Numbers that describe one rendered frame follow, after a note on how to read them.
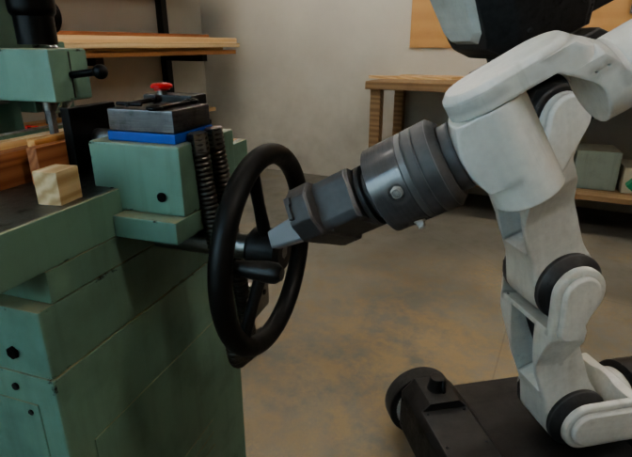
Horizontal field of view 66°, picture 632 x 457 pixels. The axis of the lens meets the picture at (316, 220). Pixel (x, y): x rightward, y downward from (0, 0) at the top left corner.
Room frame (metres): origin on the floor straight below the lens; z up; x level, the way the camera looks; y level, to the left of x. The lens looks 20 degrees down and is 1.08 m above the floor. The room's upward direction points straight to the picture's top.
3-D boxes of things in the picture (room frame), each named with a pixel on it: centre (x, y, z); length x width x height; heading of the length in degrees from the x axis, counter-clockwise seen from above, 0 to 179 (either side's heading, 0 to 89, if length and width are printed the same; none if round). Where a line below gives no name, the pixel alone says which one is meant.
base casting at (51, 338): (0.76, 0.50, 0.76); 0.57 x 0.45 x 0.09; 71
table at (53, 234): (0.69, 0.29, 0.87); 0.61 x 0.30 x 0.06; 161
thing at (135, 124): (0.67, 0.20, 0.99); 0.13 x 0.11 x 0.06; 161
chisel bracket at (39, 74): (0.73, 0.41, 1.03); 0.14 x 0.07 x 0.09; 71
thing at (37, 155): (0.70, 0.34, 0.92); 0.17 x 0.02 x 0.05; 161
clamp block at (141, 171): (0.66, 0.21, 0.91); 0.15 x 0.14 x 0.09; 161
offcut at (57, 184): (0.55, 0.30, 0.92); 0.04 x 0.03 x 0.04; 168
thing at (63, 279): (0.70, 0.33, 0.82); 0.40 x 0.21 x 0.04; 161
